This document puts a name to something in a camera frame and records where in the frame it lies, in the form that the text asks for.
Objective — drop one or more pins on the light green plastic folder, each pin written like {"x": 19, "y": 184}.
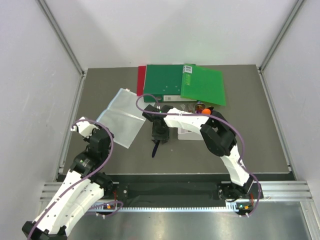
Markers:
{"x": 203, "y": 84}

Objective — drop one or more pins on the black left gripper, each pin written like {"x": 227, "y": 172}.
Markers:
{"x": 95, "y": 127}

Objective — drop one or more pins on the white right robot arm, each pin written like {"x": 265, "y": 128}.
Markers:
{"x": 219, "y": 137}

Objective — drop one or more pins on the grey slotted cable duct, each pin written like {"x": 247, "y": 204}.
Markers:
{"x": 229, "y": 207}

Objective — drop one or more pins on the dark green ring binder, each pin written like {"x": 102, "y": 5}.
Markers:
{"x": 163, "y": 82}

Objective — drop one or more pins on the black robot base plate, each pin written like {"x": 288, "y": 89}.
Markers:
{"x": 126, "y": 191}

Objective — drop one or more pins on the orange plastic spoon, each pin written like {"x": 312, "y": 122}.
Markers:
{"x": 206, "y": 111}

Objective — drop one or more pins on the red folder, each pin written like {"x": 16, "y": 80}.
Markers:
{"x": 141, "y": 75}

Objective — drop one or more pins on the white divided plastic container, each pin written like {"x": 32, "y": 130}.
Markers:
{"x": 186, "y": 135}

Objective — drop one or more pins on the clear mesh zip pouch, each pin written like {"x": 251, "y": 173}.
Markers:
{"x": 122, "y": 117}

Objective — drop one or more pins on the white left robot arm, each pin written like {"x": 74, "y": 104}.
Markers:
{"x": 83, "y": 185}

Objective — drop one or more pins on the dark blue table knife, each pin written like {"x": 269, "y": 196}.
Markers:
{"x": 155, "y": 148}

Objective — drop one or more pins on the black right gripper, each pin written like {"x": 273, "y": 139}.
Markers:
{"x": 164, "y": 138}

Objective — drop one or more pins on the silver spoon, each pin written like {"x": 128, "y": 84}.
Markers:
{"x": 199, "y": 107}

